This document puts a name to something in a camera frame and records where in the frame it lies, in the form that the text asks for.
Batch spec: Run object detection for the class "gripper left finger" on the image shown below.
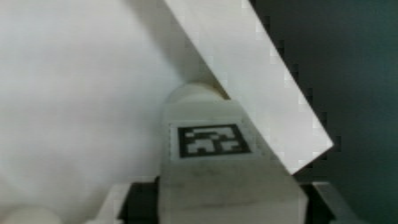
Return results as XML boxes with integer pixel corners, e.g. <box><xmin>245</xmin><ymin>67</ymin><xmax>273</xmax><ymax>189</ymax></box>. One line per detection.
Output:
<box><xmin>90</xmin><ymin>180</ymin><xmax>158</xmax><ymax>224</ymax></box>

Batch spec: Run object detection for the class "white square tabletop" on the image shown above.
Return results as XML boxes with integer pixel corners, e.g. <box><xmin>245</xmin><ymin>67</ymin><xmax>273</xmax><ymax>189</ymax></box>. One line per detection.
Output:
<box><xmin>0</xmin><ymin>0</ymin><xmax>332</xmax><ymax>224</ymax></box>

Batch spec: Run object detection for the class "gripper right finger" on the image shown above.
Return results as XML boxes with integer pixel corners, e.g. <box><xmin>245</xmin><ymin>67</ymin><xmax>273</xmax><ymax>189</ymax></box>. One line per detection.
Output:
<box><xmin>300</xmin><ymin>182</ymin><xmax>362</xmax><ymax>224</ymax></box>

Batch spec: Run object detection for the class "white table leg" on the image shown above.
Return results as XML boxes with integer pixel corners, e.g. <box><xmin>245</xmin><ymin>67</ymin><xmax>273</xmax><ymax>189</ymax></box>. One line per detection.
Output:
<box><xmin>158</xmin><ymin>83</ymin><xmax>307</xmax><ymax>224</ymax></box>

